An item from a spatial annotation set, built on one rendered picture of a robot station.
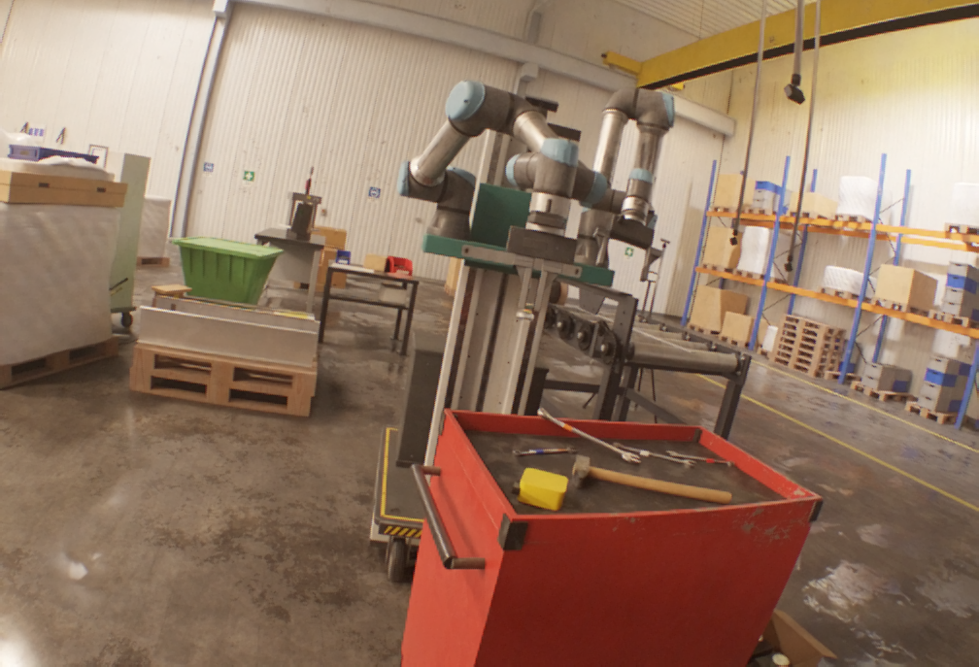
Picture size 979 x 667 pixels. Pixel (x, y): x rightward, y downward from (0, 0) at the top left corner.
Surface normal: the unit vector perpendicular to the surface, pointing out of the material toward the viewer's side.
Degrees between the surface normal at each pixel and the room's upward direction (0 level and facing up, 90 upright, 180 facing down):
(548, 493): 90
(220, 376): 90
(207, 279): 106
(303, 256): 90
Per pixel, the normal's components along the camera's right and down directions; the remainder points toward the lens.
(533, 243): -0.12, 0.09
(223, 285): 0.09, 0.40
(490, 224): 0.15, 0.15
